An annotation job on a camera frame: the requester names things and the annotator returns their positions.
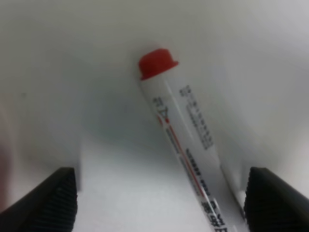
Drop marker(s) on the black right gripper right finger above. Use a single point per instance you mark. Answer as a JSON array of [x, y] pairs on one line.
[[272, 205]]

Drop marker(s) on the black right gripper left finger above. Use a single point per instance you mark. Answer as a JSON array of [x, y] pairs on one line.
[[50, 207]]

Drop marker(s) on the red white marker pen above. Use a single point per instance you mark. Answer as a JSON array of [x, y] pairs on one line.
[[172, 100]]

